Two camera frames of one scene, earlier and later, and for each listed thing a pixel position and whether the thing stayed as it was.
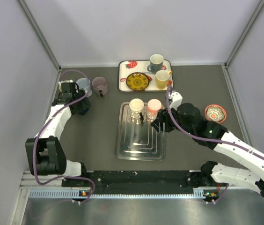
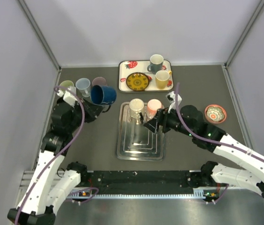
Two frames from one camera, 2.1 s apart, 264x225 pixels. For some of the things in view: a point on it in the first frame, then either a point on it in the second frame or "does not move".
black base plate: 131,182 does not move
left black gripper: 84,104 → 92,110
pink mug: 153,105 does not move
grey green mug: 156,63 does not move
